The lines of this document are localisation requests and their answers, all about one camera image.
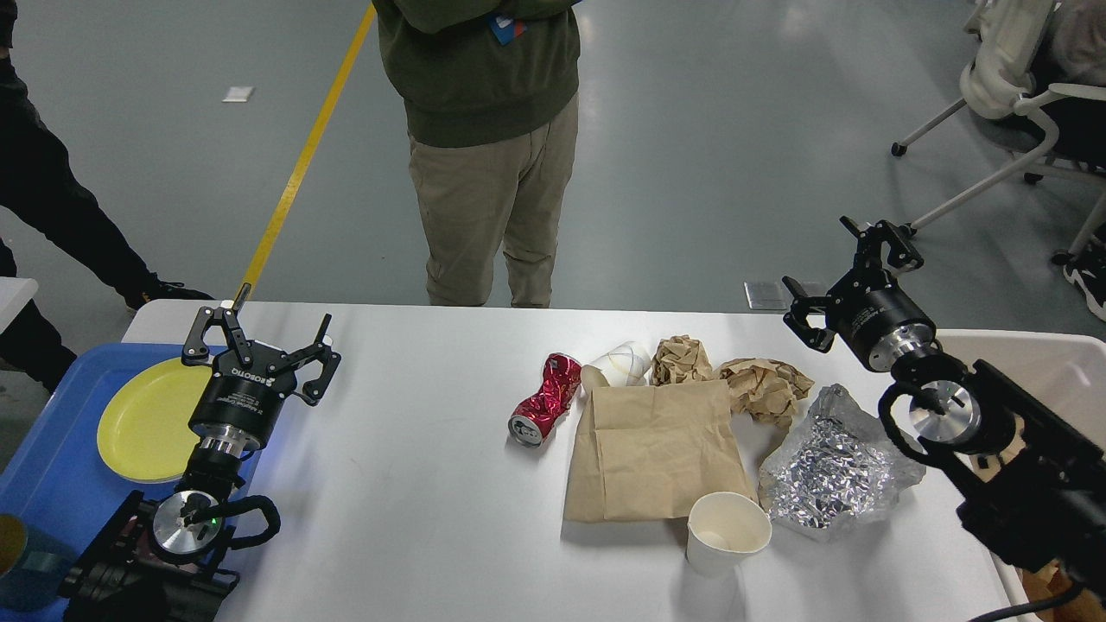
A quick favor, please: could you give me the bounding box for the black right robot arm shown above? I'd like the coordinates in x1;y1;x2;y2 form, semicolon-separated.
783;217;1105;599

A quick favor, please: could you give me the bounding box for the metal floor socket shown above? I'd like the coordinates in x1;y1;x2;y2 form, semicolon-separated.
743;281;790;311
799;281;830;298

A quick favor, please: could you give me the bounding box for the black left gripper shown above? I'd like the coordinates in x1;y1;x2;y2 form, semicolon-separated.
181;283;342;452

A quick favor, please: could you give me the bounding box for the white office chair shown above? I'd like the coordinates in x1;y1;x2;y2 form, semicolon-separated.
890;1;1103;238

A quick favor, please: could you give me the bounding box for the metal floor socket left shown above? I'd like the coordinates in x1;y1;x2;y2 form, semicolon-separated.
743;281;790;311

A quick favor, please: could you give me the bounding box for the white side table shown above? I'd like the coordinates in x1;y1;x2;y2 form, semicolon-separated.
0;276;39;332

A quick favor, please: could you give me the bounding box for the blue plastic tray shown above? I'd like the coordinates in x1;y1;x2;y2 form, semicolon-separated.
0;343;260;622

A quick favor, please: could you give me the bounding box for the yellow plate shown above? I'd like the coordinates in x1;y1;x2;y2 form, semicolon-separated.
96;359;211;484

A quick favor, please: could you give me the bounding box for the person in green sweater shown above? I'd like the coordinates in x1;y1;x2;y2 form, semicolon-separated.
374;1;581;308

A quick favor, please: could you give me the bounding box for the brown paper wad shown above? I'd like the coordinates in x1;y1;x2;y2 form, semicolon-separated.
716;357;815;431

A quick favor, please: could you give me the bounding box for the metal floor socket right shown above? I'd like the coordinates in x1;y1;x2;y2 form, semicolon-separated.
799;281;830;298

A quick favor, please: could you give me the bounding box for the crumpled brown paper ball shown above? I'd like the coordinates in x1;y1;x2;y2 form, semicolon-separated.
653;335;716;386

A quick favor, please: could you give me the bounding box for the dark teal mug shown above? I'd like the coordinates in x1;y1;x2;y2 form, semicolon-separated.
1;514;79;612

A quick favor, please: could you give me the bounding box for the aluminium foil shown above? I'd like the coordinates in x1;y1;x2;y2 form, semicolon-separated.
759;384;927;541

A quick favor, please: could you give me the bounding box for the crushed red soda can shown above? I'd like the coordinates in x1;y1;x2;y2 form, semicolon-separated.
508;352;582;447

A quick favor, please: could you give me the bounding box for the person in black clothes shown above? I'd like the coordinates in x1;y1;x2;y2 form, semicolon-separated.
1;1;210;392

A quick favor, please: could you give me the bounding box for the crumpled brown paper in bin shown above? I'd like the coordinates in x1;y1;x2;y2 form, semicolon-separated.
1018;563;1105;621

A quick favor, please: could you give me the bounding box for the crushed white paper cup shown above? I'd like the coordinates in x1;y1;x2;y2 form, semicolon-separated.
581;341;653;395

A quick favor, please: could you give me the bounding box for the brown paper bag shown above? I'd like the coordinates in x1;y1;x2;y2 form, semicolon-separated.
563;379;757;523

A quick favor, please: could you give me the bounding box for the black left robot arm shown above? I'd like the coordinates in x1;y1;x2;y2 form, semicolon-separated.
58;283;342;621

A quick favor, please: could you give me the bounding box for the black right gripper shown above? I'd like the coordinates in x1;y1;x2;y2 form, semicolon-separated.
782;216;937;371

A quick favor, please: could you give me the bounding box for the beige plastic bin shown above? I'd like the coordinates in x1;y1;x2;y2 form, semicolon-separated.
939;329;1105;621

